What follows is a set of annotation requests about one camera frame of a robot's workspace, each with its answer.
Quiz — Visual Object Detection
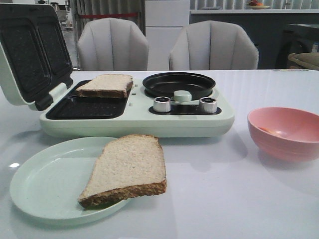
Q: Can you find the bread slice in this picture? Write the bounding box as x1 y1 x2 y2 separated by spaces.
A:
78 134 167 208
76 74 133 99

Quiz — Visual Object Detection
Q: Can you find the left silver control knob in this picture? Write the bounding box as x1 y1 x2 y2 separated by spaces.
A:
153 96 171 113

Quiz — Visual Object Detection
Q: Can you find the mint green breakfast maker base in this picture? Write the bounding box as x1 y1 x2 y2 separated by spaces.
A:
40 78 235 138

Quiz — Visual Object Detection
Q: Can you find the beige upholstered chair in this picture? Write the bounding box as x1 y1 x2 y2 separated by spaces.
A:
77 18 149 71
168 20 259 71

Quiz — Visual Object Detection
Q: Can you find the right beige upholstered chair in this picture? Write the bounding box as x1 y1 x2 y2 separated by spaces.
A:
168 20 259 71

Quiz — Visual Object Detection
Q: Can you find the black round frying pan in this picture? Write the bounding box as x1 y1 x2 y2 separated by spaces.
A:
143 72 216 100

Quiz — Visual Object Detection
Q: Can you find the dark grey counter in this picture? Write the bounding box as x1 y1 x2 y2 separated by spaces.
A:
190 9 319 69

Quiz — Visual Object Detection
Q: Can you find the mint green round plate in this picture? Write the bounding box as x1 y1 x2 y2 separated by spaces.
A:
9 137 130 226

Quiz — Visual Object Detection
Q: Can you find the mint green breakfast maker lid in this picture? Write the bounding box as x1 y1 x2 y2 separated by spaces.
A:
0 3 73 111

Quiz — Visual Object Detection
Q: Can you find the fruit plate on counter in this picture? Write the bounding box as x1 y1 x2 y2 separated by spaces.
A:
247 0 270 10

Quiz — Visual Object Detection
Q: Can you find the orange shrimp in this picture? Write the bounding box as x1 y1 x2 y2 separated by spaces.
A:
258 127 286 138

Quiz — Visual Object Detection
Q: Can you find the right silver control knob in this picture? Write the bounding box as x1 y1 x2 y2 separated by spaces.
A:
198 97 218 114

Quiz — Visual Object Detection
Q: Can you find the white cabinet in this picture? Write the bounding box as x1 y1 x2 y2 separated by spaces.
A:
145 0 190 71

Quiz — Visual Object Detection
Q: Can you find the silver control knob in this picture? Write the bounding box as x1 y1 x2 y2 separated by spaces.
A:
198 97 218 114
153 96 171 113

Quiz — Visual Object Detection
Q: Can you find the pink plastic bowl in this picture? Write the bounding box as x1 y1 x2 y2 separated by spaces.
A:
247 107 319 162

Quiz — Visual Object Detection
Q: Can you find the left beige upholstered chair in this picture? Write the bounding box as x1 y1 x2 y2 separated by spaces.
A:
77 18 149 71

